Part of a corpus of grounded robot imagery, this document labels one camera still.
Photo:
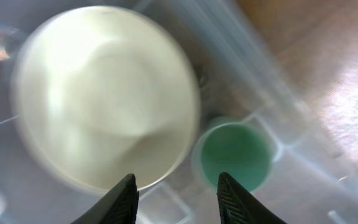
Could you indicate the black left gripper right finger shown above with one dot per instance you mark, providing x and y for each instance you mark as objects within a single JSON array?
[{"x": 237, "y": 205}]

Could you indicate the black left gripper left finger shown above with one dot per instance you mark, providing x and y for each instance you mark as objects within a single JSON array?
[{"x": 118, "y": 206}]

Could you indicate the mint green cup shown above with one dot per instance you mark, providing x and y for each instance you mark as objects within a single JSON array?
[{"x": 230, "y": 146}]

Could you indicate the cream plate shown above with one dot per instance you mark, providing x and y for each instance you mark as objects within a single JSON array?
[{"x": 102, "y": 92}]

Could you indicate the clear plastic storage bin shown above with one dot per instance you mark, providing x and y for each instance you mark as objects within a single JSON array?
[{"x": 310, "y": 181}]

